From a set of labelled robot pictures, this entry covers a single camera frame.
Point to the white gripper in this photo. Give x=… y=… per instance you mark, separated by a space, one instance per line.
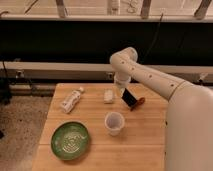
x=119 y=89

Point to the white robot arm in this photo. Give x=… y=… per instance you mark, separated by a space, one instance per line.
x=189 y=116

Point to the white sponge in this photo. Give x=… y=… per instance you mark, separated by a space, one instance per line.
x=108 y=96

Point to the brown sausage toy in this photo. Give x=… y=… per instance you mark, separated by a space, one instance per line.
x=138 y=103

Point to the white plastic cup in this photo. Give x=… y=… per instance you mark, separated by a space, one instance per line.
x=114 y=123

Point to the white plastic bottle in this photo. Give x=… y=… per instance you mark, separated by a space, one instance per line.
x=71 y=99

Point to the green ceramic plate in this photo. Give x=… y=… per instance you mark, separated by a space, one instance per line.
x=70 y=141

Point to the wall power outlet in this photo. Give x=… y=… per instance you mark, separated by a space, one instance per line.
x=110 y=75

